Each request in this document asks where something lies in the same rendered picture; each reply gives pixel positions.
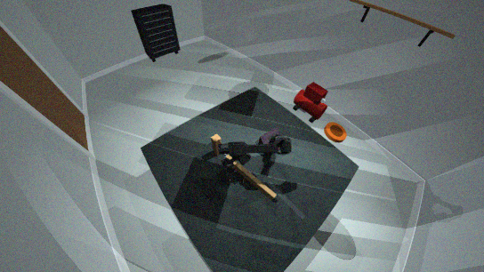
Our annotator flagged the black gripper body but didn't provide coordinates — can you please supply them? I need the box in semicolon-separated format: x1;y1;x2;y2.
222;157;237;169

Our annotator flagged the wooden post with slot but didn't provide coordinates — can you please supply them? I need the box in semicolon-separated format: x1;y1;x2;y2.
211;134;222;156

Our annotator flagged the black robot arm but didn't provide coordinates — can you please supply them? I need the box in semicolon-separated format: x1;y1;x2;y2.
218;134;292;165

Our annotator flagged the light wooden board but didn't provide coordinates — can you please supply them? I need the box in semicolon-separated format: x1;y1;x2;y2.
224;154;276;201

